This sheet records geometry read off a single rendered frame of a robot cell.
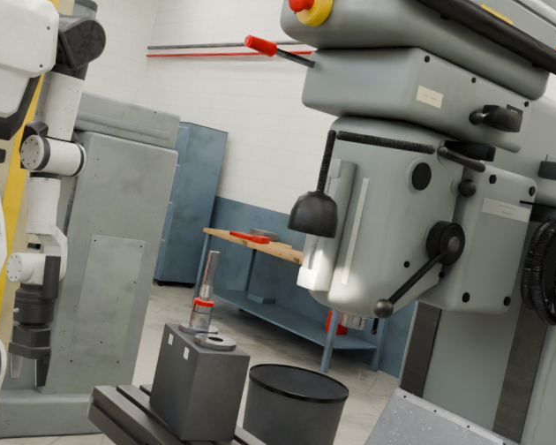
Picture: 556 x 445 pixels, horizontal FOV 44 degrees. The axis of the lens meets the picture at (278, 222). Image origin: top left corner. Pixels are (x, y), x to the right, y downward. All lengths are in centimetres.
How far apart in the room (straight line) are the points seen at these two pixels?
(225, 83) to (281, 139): 148
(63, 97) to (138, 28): 945
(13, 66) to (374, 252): 81
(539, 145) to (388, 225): 39
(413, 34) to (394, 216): 27
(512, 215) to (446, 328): 36
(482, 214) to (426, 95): 26
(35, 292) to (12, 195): 106
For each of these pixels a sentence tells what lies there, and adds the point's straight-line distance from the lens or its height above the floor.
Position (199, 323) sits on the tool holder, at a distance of 156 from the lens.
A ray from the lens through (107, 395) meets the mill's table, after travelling 167.
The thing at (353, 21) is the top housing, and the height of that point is 174.
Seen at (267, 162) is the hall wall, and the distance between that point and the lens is 815.
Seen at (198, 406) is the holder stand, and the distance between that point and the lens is 147.
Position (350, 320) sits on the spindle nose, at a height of 129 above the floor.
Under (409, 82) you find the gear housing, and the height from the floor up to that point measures 167.
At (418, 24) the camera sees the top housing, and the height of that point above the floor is 175.
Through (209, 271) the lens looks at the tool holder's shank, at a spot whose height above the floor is 127.
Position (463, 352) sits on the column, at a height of 123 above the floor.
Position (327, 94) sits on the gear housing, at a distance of 115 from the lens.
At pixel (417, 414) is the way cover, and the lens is 157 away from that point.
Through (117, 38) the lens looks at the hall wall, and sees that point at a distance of 1092.
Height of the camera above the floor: 149
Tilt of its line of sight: 3 degrees down
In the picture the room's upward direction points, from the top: 12 degrees clockwise
